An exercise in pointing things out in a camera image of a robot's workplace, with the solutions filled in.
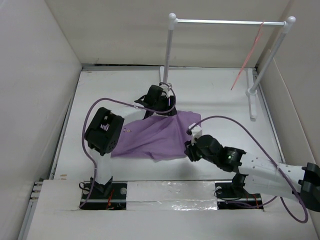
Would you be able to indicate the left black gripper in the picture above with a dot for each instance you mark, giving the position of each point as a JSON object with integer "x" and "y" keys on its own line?
{"x": 169, "y": 101}

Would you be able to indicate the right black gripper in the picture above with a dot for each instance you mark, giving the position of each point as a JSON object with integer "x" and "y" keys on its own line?
{"x": 190, "y": 150}

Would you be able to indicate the purple trousers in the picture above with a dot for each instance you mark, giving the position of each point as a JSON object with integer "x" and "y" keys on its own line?
{"x": 157, "y": 137}

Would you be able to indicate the pink wire hanger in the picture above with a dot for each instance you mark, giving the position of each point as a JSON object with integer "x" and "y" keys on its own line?
{"x": 255, "y": 42}

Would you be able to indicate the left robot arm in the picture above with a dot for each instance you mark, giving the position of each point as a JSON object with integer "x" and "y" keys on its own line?
{"x": 100, "y": 137}

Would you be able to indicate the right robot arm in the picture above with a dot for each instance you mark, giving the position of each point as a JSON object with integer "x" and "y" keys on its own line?
{"x": 256, "y": 175}

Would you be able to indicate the white clothes rack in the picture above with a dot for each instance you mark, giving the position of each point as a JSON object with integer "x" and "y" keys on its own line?
{"x": 252, "y": 90}

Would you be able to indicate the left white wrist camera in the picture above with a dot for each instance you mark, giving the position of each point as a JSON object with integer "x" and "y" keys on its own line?
{"x": 166, "y": 88}

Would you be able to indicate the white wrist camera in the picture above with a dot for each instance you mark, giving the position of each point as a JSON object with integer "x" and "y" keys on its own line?
{"x": 195, "y": 131}
{"x": 166, "y": 88}

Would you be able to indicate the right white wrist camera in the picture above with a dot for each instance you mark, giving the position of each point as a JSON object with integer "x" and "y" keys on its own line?
{"x": 195, "y": 131}

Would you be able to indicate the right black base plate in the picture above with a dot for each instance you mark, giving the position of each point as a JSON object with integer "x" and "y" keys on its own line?
{"x": 230, "y": 199}

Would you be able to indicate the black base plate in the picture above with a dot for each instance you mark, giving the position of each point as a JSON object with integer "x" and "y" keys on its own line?
{"x": 111, "y": 196}
{"x": 230, "y": 199}

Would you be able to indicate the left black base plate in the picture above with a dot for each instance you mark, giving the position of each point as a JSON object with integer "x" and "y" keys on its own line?
{"x": 111, "y": 196}

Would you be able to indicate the aluminium frame rail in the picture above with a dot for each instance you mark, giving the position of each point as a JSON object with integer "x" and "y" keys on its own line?
{"x": 47, "y": 151}

